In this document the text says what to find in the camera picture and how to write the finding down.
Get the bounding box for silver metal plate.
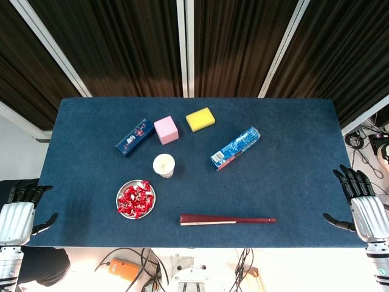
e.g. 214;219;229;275
115;179;157;219

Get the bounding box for yellow sponge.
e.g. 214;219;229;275
185;106;216;133

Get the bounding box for pink cube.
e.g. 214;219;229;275
153;115;180;145

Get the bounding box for white silver robot base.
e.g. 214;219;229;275
167;254;210;292

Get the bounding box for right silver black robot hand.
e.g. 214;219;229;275
322;164;386;244

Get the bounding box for white round device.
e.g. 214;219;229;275
376;142;389;168

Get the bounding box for orange power box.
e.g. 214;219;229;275
108;257;141;282

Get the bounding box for light blue toothpaste box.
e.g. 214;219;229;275
210;126;261;172

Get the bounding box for white double frame post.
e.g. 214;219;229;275
176;0;196;99

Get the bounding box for blue felt tablecloth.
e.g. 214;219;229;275
23;97;372;249

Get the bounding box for tan wooden piece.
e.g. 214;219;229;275
243;267;267;292

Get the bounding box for black cable bundle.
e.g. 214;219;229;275
94;248;170;292
229;248;255;292

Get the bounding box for white partition frame post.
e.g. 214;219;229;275
9;0;93;98
0;100;53;142
340;94;389;137
258;0;311;98

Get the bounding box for dark blue long box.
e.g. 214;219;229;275
114;117;155;158

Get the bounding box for dark brown pleated curtain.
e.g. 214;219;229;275
29;0;183;98
193;0;300;98
0;0;81;130
267;0;389;128

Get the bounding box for red folded fan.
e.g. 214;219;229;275
179;214;278;227

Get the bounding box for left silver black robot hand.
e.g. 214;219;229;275
0;179;59;246

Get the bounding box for white paper cup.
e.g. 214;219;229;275
153;153;177;179

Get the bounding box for black floor cables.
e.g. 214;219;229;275
345;120;385;180

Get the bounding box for small black box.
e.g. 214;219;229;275
368;133;384;150

